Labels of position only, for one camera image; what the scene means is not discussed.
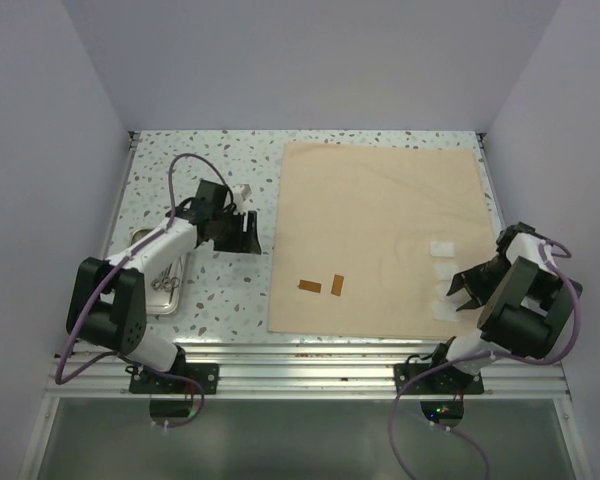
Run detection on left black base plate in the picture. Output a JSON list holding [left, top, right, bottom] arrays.
[[125, 363, 220, 395]]

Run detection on brown bandage horizontal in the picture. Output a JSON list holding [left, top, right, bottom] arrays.
[[298, 280, 322, 293]]

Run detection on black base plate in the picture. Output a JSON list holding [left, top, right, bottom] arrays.
[[125, 363, 220, 395], [393, 362, 485, 396]]

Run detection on brown bandage vertical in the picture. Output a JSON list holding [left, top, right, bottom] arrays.
[[331, 274, 344, 296]]

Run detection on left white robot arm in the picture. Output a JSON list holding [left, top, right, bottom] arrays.
[[59, 180, 262, 374]]

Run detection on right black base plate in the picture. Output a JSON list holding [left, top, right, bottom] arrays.
[[393, 362, 485, 396]]

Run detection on white gauze pad bottom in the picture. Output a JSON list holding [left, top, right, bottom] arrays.
[[430, 301, 460, 322]]

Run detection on white gauze pad top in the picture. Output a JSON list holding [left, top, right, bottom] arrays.
[[430, 241, 456, 258]]

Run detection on white gauze pad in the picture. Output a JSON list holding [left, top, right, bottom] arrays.
[[434, 262, 459, 281], [436, 282, 453, 298], [430, 301, 460, 322], [430, 241, 456, 258]]

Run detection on steel surgical scissors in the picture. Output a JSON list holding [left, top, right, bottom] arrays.
[[152, 261, 180, 292]]

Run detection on aluminium rail frame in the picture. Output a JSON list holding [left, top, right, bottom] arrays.
[[39, 342, 571, 401]]

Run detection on beige cloth mat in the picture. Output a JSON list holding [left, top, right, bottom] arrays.
[[268, 143, 495, 339]]

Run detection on steel instrument tray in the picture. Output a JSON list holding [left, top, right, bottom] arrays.
[[143, 253, 188, 316]]

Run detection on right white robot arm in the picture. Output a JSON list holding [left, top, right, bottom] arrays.
[[430, 222, 583, 389]]

